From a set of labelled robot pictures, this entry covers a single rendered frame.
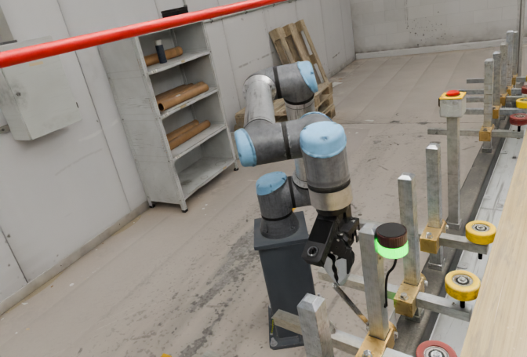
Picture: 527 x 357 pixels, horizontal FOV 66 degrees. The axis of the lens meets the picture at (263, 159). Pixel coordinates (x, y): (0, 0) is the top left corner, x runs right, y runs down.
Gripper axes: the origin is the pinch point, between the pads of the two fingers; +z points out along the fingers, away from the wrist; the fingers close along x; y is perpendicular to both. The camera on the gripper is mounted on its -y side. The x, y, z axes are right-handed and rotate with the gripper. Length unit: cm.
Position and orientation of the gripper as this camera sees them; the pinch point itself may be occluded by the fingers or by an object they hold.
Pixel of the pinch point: (338, 282)
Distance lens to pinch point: 99.6
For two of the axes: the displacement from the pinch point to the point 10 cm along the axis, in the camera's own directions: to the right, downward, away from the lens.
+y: 5.6, -4.0, 7.2
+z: 1.8, 9.1, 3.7
